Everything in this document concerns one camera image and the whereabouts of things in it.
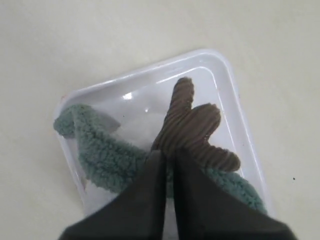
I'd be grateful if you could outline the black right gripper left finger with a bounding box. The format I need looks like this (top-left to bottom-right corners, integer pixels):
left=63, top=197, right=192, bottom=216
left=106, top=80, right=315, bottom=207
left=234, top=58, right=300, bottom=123
left=59, top=150, right=167, bottom=240

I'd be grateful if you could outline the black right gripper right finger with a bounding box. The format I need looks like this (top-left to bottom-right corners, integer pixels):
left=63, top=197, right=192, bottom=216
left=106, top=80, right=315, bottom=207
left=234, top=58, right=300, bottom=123
left=173, top=149, right=296, bottom=240

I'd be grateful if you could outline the green fuzzy scarf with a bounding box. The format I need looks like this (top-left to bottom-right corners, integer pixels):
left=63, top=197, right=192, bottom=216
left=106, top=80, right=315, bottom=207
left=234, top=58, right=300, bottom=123
left=53, top=104, right=267, bottom=214

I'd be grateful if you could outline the white plush snowman toy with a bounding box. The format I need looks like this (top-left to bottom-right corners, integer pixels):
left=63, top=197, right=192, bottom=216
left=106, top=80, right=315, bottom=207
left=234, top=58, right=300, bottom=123
left=151, top=77, right=241, bottom=172

